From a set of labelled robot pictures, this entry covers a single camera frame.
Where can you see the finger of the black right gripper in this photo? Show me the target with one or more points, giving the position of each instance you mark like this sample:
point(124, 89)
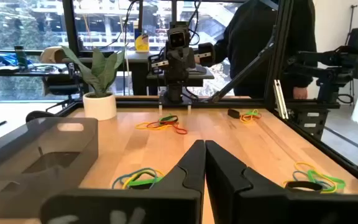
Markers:
point(183, 74)
point(173, 74)

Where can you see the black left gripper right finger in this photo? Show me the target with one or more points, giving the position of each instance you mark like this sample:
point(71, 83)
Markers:
point(244, 205)

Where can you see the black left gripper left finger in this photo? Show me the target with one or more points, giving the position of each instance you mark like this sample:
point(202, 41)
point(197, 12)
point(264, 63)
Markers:
point(179, 205)

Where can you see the blue rubber band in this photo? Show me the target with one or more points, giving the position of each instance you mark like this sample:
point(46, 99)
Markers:
point(128, 173)
point(294, 177)

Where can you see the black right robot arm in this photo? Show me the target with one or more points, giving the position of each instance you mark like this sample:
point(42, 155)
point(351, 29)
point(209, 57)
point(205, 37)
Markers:
point(175, 91)

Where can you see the black neighbouring robot arm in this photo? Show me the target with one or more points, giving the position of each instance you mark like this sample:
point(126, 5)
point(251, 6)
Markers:
point(331, 62)

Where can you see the green rubber bands bottom centre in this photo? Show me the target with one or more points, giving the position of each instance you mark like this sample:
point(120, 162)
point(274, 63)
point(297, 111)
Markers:
point(303, 163)

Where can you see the grey translucent plastic bin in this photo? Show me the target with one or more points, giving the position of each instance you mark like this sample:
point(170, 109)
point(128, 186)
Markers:
point(89, 140)

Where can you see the black laptop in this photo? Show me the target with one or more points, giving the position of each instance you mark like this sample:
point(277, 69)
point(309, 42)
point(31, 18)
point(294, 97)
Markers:
point(200, 76)

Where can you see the yellow bag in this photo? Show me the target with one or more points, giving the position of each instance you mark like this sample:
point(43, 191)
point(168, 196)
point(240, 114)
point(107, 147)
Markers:
point(141, 42)

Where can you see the person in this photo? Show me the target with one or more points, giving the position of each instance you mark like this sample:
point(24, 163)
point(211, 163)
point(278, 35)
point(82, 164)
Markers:
point(250, 37)

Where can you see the green plant in white pot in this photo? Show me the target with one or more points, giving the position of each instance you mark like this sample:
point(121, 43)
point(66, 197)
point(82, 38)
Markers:
point(99, 107)

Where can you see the black equipment box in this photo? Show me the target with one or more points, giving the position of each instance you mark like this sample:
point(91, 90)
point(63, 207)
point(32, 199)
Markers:
point(309, 124)

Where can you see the person's hand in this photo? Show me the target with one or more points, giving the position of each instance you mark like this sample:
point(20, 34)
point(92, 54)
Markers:
point(300, 92)

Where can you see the dark bottle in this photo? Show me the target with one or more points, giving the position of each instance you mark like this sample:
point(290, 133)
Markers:
point(21, 59)

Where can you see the black side desk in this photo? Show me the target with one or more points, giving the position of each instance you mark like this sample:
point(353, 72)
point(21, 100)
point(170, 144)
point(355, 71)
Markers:
point(11, 73)

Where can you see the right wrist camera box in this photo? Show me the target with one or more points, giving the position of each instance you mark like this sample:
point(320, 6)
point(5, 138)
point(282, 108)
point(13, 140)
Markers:
point(177, 39)

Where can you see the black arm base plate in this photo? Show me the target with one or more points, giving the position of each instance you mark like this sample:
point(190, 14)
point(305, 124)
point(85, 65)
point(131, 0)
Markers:
point(166, 101)

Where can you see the black diagonal frame brace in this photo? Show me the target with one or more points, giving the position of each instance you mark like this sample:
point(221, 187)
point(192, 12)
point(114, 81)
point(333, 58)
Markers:
point(244, 73)

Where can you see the black vertical frame post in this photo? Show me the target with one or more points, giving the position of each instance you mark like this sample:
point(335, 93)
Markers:
point(280, 46)

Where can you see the silver frame bracket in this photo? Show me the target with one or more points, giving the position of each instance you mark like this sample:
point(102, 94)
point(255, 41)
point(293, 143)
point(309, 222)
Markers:
point(281, 99)

